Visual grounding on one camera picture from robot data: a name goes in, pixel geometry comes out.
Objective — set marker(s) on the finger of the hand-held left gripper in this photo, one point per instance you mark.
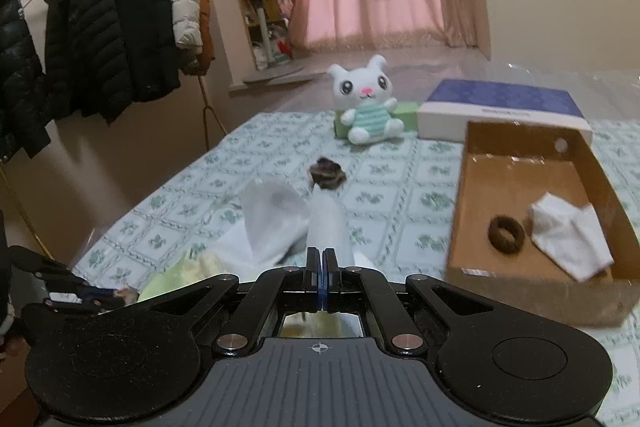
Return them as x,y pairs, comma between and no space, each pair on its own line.
50,268
97,296

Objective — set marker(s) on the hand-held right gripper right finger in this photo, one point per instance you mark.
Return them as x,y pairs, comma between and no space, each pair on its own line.
330,280

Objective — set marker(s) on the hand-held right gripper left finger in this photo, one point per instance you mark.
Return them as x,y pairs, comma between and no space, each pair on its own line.
314,278

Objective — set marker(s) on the white translucent plastic bag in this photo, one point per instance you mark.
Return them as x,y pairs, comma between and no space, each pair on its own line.
272,212

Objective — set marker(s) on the cardboard box with blue lid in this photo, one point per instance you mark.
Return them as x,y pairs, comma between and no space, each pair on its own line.
492,187

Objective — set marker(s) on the dark brown scrunchie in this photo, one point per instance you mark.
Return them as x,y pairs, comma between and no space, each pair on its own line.
327,174

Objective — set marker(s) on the white plush bunny toy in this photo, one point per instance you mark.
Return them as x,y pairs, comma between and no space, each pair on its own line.
367,117

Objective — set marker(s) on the light green box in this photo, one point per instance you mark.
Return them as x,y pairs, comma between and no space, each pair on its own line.
407,114

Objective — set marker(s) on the gold metal clothes rack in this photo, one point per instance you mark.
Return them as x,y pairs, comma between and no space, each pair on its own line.
206,104

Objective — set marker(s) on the white cloth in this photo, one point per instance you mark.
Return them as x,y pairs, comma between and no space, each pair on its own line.
565,232

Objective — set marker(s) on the brown jacket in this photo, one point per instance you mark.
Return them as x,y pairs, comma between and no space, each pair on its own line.
206,32

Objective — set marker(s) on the clear plastic sheet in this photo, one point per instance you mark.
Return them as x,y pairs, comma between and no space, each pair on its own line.
525,74

